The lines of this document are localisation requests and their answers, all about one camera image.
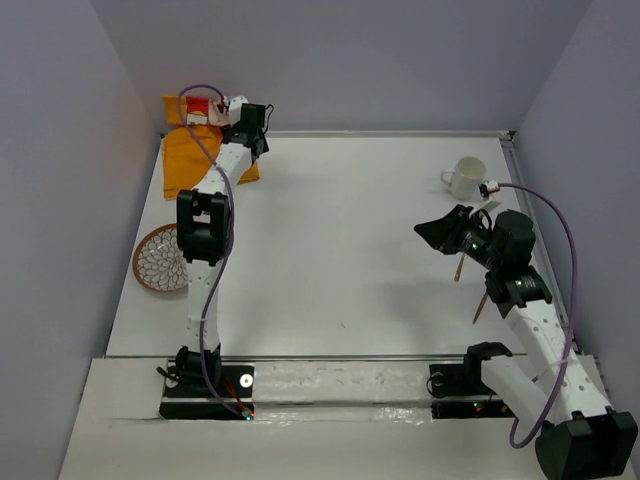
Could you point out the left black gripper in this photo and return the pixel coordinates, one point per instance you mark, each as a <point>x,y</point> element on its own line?
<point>229,128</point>

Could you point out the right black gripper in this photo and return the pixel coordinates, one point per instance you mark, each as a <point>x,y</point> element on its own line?
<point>443,232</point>

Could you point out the yellow cartoon cloth napkin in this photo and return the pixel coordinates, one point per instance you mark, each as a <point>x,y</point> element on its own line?
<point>184,162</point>

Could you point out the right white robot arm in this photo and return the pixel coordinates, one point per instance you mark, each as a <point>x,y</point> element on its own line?
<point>578,434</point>

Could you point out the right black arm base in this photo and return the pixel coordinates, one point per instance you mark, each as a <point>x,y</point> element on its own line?
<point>457,391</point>

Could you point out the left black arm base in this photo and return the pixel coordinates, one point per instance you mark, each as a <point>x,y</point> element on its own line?
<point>228,396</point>

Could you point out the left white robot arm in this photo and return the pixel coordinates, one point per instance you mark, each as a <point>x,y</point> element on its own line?
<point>205,219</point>

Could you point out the copper fork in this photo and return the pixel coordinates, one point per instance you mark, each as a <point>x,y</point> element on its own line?
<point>459,268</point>

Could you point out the white ceramic mug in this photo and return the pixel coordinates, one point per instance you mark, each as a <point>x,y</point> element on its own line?
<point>464,178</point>

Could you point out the floral patterned plate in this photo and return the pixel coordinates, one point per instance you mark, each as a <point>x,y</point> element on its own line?
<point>157,262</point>

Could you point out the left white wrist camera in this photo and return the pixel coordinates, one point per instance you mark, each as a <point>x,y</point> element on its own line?
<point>233,108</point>

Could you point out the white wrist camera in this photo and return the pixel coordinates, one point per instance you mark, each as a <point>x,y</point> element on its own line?
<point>233,108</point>
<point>489,192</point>

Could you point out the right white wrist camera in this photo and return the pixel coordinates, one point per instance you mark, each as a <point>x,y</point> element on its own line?
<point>489,192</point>

